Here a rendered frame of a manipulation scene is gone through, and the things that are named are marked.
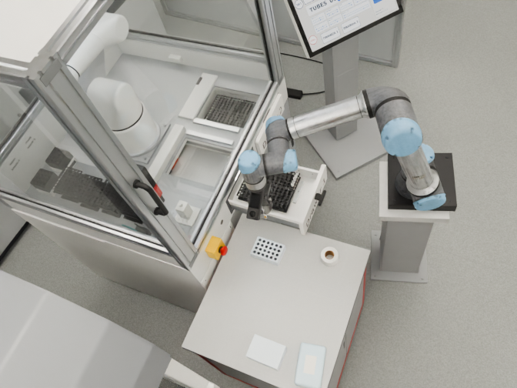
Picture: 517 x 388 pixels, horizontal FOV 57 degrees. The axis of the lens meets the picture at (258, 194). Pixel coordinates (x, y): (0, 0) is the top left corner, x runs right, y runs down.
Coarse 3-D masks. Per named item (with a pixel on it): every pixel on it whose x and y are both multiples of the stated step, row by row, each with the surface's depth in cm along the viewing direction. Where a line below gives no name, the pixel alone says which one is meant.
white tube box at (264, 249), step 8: (256, 240) 200; (264, 240) 200; (256, 248) 200; (264, 248) 197; (272, 248) 197; (280, 248) 199; (256, 256) 197; (264, 256) 196; (272, 256) 195; (280, 256) 195
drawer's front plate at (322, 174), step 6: (324, 168) 196; (318, 174) 195; (324, 174) 199; (318, 180) 194; (318, 186) 194; (312, 192) 191; (318, 192) 197; (312, 198) 190; (306, 204) 189; (312, 204) 193; (306, 210) 188; (306, 216) 188; (300, 222) 186; (306, 222) 191; (300, 228) 189; (306, 228) 194
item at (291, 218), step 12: (300, 168) 202; (240, 180) 209; (300, 180) 206; (312, 180) 205; (300, 192) 203; (240, 204) 198; (300, 204) 200; (276, 216) 194; (288, 216) 192; (300, 216) 197
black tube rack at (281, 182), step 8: (272, 176) 202; (280, 176) 201; (288, 176) 200; (272, 184) 200; (280, 184) 199; (288, 184) 202; (296, 184) 201; (240, 192) 200; (248, 192) 200; (272, 192) 198; (280, 192) 200; (272, 200) 199; (280, 200) 195; (272, 208) 198; (280, 208) 197; (288, 208) 197
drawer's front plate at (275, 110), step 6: (276, 96) 220; (276, 102) 218; (282, 102) 225; (276, 108) 219; (282, 108) 227; (270, 114) 215; (276, 114) 221; (264, 126) 212; (264, 132) 212; (258, 138) 210; (264, 138) 214; (258, 144) 210; (264, 144) 216; (258, 150) 214; (264, 150) 218
